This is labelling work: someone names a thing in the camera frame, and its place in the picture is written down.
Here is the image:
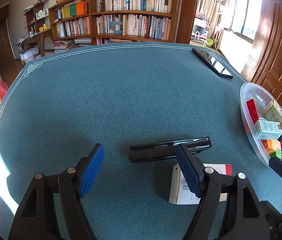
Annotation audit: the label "dark wooden door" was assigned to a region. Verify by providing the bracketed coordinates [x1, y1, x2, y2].
[0, 5, 24, 78]

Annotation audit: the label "large window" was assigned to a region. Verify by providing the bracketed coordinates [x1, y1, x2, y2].
[231, 0, 264, 40]

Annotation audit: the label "orange green puzzle cube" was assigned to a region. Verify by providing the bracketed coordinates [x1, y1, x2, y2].
[261, 139, 281, 155]
[269, 149, 282, 160]

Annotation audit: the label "wooden bookshelf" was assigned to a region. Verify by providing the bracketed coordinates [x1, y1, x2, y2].
[49, 0, 181, 46]

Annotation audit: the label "white stool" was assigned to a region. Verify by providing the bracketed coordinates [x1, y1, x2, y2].
[191, 31, 210, 42]

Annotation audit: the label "red building block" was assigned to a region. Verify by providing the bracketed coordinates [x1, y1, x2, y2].
[246, 99, 259, 124]

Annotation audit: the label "reddish panelled wooden door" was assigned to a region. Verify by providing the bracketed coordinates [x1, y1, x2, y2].
[241, 0, 282, 110]

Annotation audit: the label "black smartphone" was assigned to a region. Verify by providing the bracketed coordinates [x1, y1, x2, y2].
[192, 48, 234, 79]

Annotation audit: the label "wooden side desk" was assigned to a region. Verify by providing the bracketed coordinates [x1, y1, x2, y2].
[16, 29, 52, 58]

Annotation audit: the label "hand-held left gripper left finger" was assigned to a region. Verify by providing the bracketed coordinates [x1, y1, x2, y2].
[8, 143, 105, 240]

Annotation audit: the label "blue cardboard frame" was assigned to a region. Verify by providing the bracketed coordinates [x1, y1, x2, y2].
[108, 21, 123, 34]

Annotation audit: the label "beige curtain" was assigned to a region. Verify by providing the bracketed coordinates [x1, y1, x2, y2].
[196, 0, 234, 25]

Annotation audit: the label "stack of magazines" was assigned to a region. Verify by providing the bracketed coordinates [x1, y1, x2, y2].
[54, 38, 93, 53]

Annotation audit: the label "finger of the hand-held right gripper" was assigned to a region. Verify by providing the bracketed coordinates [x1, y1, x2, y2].
[268, 157, 282, 180]

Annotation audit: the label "clear plastic bowl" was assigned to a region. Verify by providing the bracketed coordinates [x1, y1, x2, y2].
[239, 82, 282, 167]

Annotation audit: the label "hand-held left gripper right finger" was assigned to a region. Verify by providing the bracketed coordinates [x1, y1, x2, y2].
[175, 144, 272, 240]

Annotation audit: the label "white drying rack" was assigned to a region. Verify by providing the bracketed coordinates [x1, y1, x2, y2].
[212, 0, 241, 48]

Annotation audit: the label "white plastic bag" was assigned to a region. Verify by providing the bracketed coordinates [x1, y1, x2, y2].
[20, 47, 42, 63]

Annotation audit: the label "black stapler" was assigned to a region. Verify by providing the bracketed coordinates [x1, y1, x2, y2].
[129, 136, 212, 163]

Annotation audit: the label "grey patterned cosmetic box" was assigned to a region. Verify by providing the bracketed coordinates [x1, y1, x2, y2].
[254, 120, 282, 140]

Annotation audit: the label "teal cloth-covered desktop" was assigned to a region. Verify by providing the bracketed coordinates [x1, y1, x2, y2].
[0, 42, 282, 240]

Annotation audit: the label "rows of upright books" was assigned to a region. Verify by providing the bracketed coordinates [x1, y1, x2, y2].
[55, 0, 174, 42]

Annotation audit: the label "beige small carton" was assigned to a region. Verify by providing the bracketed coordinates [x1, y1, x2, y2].
[264, 99, 282, 123]

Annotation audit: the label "small wooden shelf unit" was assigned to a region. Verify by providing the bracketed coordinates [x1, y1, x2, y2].
[24, 0, 50, 33]

